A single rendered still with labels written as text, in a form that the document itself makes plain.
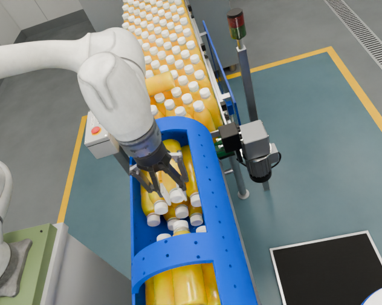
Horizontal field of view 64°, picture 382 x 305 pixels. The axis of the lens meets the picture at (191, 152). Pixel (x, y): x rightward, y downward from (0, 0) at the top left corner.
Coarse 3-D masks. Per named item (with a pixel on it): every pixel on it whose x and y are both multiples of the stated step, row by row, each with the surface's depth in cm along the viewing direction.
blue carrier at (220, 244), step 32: (160, 128) 92; (192, 128) 94; (192, 160) 85; (224, 192) 84; (160, 224) 99; (224, 224) 74; (160, 256) 66; (192, 256) 65; (224, 256) 67; (224, 288) 62
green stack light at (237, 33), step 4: (244, 24) 121; (232, 28) 121; (236, 28) 120; (240, 28) 120; (244, 28) 122; (232, 32) 122; (236, 32) 121; (240, 32) 121; (244, 32) 122; (232, 36) 124; (236, 36) 123; (240, 36) 122; (244, 36) 123
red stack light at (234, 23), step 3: (243, 15) 118; (228, 18) 118; (231, 18) 118; (234, 18) 117; (237, 18) 117; (240, 18) 117; (243, 18) 118; (228, 21) 119; (231, 21) 118; (234, 21) 118; (237, 21) 118; (240, 21) 118; (243, 21) 119; (228, 24) 121; (231, 24) 119; (234, 24) 119; (237, 24) 119; (240, 24) 119; (243, 24) 120; (231, 27) 120; (234, 27) 120; (237, 27) 120
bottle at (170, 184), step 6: (168, 144) 93; (174, 144) 93; (174, 150) 92; (174, 162) 88; (162, 174) 88; (180, 174) 86; (162, 180) 88; (168, 180) 85; (168, 186) 85; (174, 186) 85
